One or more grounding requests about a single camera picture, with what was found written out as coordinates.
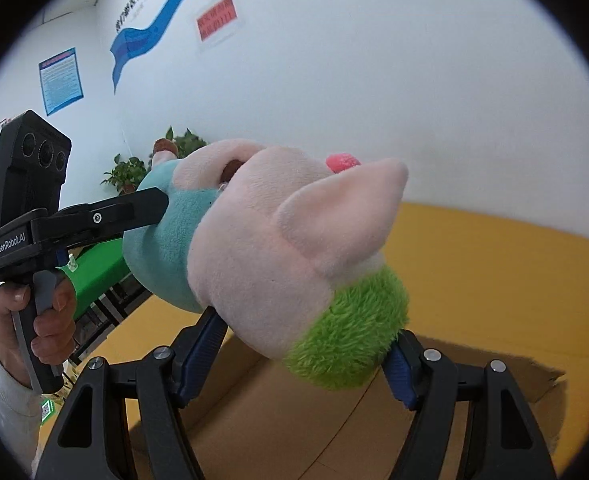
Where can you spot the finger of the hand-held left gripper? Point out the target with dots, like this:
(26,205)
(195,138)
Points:
(119,212)

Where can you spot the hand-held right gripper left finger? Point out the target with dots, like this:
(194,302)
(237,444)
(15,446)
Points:
(202,355)

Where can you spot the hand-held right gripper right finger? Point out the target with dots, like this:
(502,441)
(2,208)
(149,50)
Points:
(399,371)

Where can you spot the brown cardboard box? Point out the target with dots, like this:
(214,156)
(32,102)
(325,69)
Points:
(299,410)

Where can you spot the pink and teal plush pig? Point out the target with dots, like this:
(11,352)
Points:
(254,240)

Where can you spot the person's left forearm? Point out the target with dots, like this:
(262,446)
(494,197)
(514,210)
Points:
(4,410)

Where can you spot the yellow desktop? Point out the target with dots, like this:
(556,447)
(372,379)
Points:
(474,270)

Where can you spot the person's left hand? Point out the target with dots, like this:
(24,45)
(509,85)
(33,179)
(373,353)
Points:
(54,330)

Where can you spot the small potted green plant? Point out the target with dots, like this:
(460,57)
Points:
(124,170)

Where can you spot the green cloth covered table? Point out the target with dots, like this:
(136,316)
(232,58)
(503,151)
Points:
(99,270)

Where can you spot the blue framed wall poster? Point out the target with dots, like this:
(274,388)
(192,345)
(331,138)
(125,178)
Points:
(60,81)

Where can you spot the blue wave wall decal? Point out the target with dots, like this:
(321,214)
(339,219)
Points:
(139,42)

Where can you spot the red wall sign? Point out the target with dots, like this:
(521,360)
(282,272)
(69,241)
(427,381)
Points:
(218,20)

